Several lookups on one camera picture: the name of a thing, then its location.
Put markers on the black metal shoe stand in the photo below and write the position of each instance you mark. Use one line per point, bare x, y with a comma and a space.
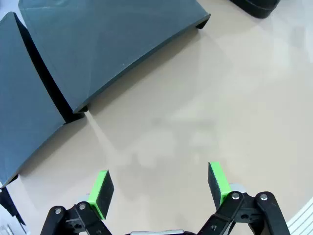
110, 44
22, 98

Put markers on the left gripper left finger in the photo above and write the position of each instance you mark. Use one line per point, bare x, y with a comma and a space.
102, 195

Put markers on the black tripod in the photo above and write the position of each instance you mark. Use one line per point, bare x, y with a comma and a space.
12, 208

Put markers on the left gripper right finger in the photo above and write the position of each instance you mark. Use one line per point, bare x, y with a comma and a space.
220, 181

